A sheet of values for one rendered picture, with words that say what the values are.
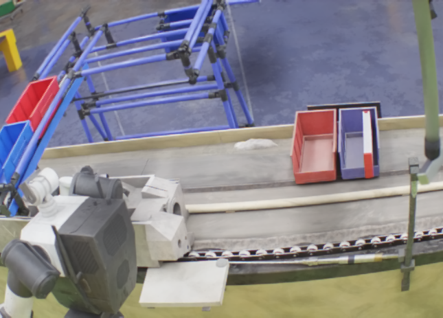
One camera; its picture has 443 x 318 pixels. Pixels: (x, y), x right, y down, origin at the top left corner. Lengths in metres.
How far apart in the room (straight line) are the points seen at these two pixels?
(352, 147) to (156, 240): 0.99
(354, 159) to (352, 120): 0.19
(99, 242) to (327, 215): 1.05
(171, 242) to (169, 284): 0.17
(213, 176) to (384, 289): 1.01
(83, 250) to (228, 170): 1.25
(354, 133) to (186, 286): 1.06
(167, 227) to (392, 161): 1.01
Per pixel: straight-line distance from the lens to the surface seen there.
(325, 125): 2.51
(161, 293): 1.97
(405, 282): 1.98
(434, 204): 2.14
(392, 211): 2.12
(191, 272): 2.01
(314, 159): 2.43
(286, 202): 2.21
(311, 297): 2.07
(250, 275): 1.98
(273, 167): 2.44
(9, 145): 2.31
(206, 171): 2.53
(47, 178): 1.48
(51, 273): 1.33
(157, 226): 1.95
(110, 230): 1.41
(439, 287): 2.12
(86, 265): 1.41
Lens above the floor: 2.20
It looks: 33 degrees down
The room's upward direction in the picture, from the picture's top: 17 degrees counter-clockwise
